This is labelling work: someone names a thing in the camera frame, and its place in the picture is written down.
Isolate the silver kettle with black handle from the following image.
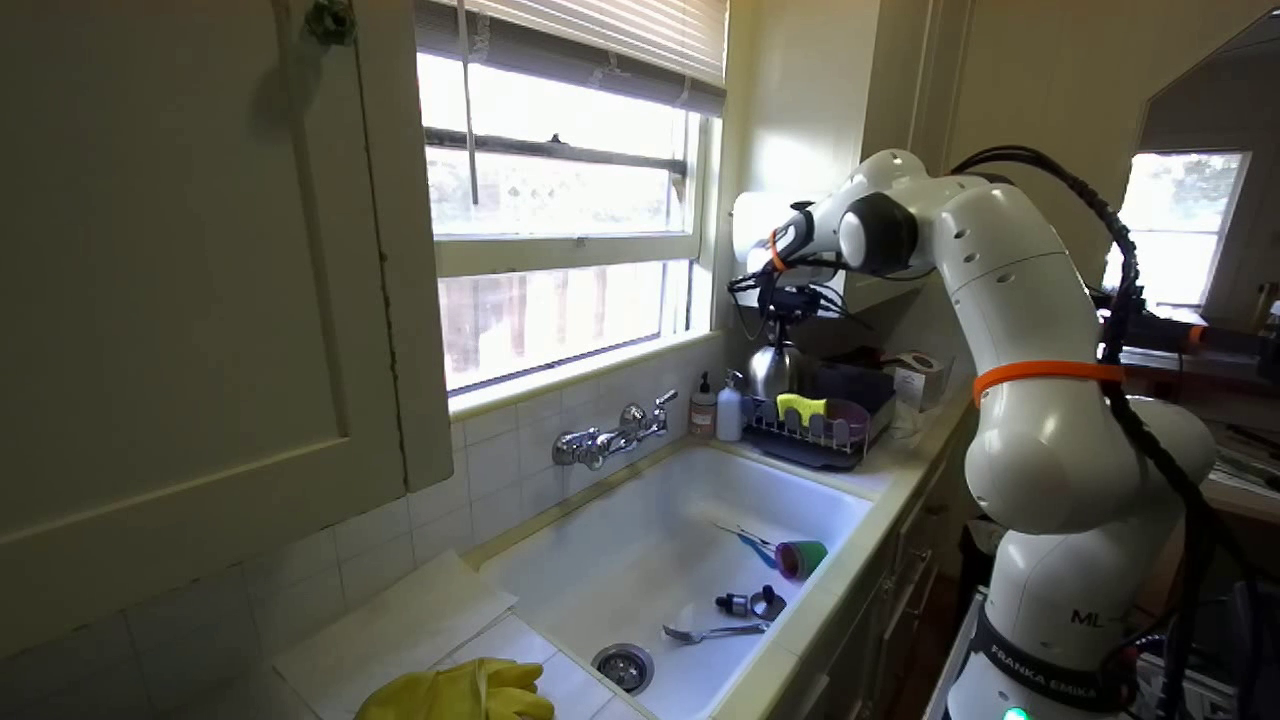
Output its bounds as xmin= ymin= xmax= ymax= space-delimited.
xmin=740 ymin=335 xmax=810 ymax=405

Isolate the dark cabinet knob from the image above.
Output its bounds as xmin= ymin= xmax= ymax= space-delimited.
xmin=303 ymin=0 xmax=360 ymax=48

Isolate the dark device with orange tip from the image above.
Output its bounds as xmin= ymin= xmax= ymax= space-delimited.
xmin=1126 ymin=307 xmax=1213 ymax=355

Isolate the cream cabinet door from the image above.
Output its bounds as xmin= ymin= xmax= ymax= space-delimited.
xmin=0 ymin=0 xmax=456 ymax=660

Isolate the yellow rubber glove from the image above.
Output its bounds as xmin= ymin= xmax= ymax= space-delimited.
xmin=354 ymin=654 xmax=559 ymax=720

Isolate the green cup with purple rim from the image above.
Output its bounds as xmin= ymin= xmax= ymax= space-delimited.
xmin=775 ymin=538 xmax=833 ymax=583

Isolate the cream window blind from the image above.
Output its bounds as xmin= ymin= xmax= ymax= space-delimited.
xmin=416 ymin=0 xmax=738 ymax=93

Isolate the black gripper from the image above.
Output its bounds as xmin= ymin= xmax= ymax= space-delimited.
xmin=729 ymin=257 xmax=833 ymax=354

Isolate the chrome wall faucet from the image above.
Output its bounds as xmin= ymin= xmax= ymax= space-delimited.
xmin=549 ymin=386 xmax=685 ymax=473

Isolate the white soap bottle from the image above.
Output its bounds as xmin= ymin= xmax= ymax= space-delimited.
xmin=711 ymin=371 xmax=747 ymax=443

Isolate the dark dish rack with tray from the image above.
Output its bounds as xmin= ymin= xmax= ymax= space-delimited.
xmin=738 ymin=350 xmax=905 ymax=473

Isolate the metal sink drain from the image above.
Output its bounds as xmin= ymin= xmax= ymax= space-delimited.
xmin=593 ymin=639 xmax=661 ymax=696

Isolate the small white box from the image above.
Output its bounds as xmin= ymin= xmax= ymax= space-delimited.
xmin=894 ymin=354 xmax=958 ymax=414

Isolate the dark soap bottle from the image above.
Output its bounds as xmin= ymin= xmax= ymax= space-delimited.
xmin=685 ymin=369 xmax=720 ymax=443

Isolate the blue handled utensil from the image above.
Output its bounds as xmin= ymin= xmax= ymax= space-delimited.
xmin=734 ymin=530 xmax=790 ymax=572

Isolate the white lower cabinet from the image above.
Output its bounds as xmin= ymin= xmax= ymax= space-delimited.
xmin=784 ymin=454 xmax=996 ymax=720

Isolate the white kitchen sink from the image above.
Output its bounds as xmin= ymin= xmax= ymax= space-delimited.
xmin=476 ymin=439 xmax=875 ymax=720

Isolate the silver spoon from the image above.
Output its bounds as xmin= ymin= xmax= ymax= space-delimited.
xmin=661 ymin=616 xmax=774 ymax=654

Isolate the large kitchen window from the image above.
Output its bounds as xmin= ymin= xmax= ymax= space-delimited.
xmin=411 ymin=0 xmax=734 ymax=407

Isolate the black cable bundle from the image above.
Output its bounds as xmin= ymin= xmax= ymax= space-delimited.
xmin=948 ymin=142 xmax=1266 ymax=720

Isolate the small bright window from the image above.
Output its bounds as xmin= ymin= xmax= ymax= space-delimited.
xmin=1101 ymin=148 xmax=1255 ymax=314

